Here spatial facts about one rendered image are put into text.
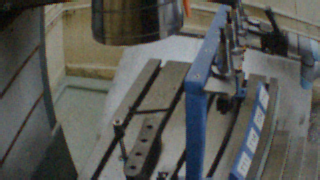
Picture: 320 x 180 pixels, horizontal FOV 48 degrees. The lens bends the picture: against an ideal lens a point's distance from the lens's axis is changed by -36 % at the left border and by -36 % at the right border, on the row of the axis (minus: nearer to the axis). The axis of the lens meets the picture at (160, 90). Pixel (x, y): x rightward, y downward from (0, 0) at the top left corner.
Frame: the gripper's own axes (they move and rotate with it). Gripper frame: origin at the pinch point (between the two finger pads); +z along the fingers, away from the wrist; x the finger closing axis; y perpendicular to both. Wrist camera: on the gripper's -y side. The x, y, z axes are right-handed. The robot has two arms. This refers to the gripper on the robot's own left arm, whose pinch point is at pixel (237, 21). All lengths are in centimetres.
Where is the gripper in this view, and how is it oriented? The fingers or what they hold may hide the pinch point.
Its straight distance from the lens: 138.9
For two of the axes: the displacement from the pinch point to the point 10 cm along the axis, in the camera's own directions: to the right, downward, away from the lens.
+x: 3.1, -5.3, 7.9
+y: 0.4, 8.4, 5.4
